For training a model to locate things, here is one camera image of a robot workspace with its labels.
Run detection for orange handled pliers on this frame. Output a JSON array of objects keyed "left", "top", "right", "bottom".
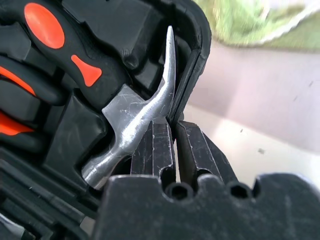
[{"left": 0, "top": 53, "right": 66, "bottom": 155}]

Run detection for black orange claw hammer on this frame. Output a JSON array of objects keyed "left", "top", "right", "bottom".
[{"left": 17, "top": 0, "right": 180, "bottom": 190}]

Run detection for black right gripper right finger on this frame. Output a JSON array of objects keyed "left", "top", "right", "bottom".
[{"left": 175, "top": 120, "right": 239, "bottom": 186}]

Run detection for green terry towel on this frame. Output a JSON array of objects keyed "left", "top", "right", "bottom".
[{"left": 194, "top": 0, "right": 320, "bottom": 50}]

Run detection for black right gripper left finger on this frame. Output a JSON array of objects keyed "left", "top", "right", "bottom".
[{"left": 129, "top": 119, "right": 176, "bottom": 181}]

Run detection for black plastic tool case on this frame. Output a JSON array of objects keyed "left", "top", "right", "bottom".
[{"left": 0, "top": 0, "right": 213, "bottom": 240}]

